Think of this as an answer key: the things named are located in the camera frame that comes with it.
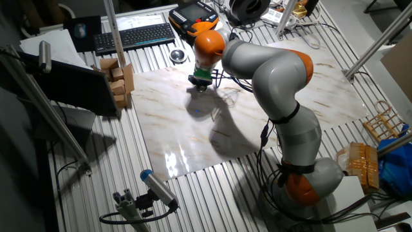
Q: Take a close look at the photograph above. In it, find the small wooden rack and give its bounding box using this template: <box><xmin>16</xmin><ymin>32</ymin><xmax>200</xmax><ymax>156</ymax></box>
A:
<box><xmin>362</xmin><ymin>99</ymin><xmax>407</xmax><ymax>143</ymax></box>

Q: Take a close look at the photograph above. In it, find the black cable bundle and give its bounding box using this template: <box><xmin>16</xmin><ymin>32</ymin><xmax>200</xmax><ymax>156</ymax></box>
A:
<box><xmin>212</xmin><ymin>27</ymin><xmax>380</xmax><ymax>226</ymax></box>

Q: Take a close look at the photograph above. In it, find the cardboard box with wooden blocks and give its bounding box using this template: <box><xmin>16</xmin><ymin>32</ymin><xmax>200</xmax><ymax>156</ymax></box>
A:
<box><xmin>91</xmin><ymin>57</ymin><xmax>136</xmax><ymax>110</ymax></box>

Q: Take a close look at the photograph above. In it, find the white box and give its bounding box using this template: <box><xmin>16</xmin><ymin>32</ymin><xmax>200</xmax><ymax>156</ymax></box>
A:
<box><xmin>317</xmin><ymin>175</ymin><xmax>379</xmax><ymax>232</ymax></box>

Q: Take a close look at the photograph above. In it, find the white paper stack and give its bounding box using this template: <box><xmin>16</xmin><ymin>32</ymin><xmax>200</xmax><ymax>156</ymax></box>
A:
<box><xmin>19</xmin><ymin>28</ymin><xmax>93</xmax><ymax>70</ymax></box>

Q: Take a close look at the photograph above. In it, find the computer mouse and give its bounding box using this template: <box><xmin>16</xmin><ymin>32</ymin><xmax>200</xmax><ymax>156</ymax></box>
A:
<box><xmin>74</xmin><ymin>23</ymin><xmax>87</xmax><ymax>39</ymax></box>

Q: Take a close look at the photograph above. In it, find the black mouse pad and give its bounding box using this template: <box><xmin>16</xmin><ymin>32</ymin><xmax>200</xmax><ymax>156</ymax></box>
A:
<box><xmin>63</xmin><ymin>15</ymin><xmax>103</xmax><ymax>53</ymax></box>

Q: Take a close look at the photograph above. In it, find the black camera cable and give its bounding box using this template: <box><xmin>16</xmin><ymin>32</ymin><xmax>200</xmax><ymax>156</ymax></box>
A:
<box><xmin>98</xmin><ymin>206</ymin><xmax>178</xmax><ymax>226</ymax></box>

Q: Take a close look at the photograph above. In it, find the white printed document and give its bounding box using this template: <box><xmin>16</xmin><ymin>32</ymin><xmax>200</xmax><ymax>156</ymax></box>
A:
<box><xmin>114</xmin><ymin>14</ymin><xmax>165</xmax><ymax>32</ymax></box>

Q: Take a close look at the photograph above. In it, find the white power strip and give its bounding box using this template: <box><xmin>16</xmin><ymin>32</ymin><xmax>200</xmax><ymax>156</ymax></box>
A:
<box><xmin>259</xmin><ymin>8</ymin><xmax>297</xmax><ymax>29</ymax></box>

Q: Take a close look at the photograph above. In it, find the blue bag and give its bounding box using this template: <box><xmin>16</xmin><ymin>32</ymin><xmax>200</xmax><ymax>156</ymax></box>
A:
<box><xmin>377</xmin><ymin>124</ymin><xmax>412</xmax><ymax>198</ymax></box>

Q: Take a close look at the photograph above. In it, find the aluminium extrusion camera stand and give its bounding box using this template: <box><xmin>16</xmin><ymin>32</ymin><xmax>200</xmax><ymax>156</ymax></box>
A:
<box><xmin>112</xmin><ymin>188</ymin><xmax>152</xmax><ymax>232</ymax></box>

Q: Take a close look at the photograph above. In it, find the black keyboard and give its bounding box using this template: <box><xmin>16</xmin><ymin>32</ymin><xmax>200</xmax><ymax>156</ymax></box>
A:
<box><xmin>93</xmin><ymin>22</ymin><xmax>176</xmax><ymax>57</ymax></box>

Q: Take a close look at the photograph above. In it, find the tan cardboard box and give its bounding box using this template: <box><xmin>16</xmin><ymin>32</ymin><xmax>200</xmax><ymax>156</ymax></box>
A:
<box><xmin>336</xmin><ymin>141</ymin><xmax>380</xmax><ymax>194</ymax></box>

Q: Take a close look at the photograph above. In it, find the silver camera with blue tip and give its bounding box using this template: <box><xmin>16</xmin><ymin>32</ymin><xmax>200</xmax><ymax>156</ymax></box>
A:
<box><xmin>140</xmin><ymin>169</ymin><xmax>180</xmax><ymax>209</ymax></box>

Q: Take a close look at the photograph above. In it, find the black monitor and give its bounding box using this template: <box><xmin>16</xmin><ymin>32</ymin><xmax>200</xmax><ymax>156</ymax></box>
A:
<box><xmin>14</xmin><ymin>50</ymin><xmax>120</xmax><ymax>117</ymax></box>

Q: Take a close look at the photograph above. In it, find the tall aluminium post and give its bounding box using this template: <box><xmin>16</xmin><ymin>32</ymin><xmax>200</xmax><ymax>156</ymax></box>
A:
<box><xmin>102</xmin><ymin>0</ymin><xmax>127</xmax><ymax>68</ymax></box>

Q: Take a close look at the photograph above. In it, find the flat cardboard sheet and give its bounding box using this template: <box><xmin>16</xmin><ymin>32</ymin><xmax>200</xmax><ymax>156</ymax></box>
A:
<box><xmin>380</xmin><ymin>32</ymin><xmax>412</xmax><ymax>95</ymax></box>

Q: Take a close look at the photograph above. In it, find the gold crumpled foil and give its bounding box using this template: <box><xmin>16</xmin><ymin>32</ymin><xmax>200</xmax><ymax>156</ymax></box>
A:
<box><xmin>291</xmin><ymin>1</ymin><xmax>309</xmax><ymax>19</ymax></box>

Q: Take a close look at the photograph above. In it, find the marble pattern sheet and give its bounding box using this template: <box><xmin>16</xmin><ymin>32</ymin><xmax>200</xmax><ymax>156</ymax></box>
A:
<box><xmin>130</xmin><ymin>35</ymin><xmax>370</xmax><ymax>182</ymax></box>

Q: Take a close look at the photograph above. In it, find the diagonal aluminium bar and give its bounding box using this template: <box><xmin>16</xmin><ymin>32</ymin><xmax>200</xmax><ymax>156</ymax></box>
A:
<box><xmin>342</xmin><ymin>3</ymin><xmax>412</xmax><ymax>83</ymax></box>

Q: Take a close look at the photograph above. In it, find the long aluminium frame bar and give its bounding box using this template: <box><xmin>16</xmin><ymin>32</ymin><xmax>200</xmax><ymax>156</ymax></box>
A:
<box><xmin>0</xmin><ymin>44</ymin><xmax>93</xmax><ymax>177</ymax></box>

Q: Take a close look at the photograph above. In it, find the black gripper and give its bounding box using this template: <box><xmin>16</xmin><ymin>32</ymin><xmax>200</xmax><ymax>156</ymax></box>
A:
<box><xmin>187</xmin><ymin>74</ymin><xmax>213</xmax><ymax>93</ymax></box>

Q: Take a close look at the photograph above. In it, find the green gripper mount adapter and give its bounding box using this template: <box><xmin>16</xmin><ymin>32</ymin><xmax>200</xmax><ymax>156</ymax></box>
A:
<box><xmin>193</xmin><ymin>67</ymin><xmax>213</xmax><ymax>81</ymax></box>

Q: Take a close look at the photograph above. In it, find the orange black teach pendant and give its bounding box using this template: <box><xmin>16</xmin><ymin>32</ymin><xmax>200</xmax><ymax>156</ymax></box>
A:
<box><xmin>168</xmin><ymin>1</ymin><xmax>220</xmax><ymax>38</ymax></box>

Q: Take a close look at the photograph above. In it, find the short aluminium post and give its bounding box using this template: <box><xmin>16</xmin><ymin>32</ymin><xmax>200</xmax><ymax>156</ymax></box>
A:
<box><xmin>275</xmin><ymin>0</ymin><xmax>299</xmax><ymax>40</ymax></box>

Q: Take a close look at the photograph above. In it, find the short aluminium bar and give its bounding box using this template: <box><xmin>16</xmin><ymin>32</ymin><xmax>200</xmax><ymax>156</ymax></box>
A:
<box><xmin>376</xmin><ymin>131</ymin><xmax>412</xmax><ymax>159</ymax></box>

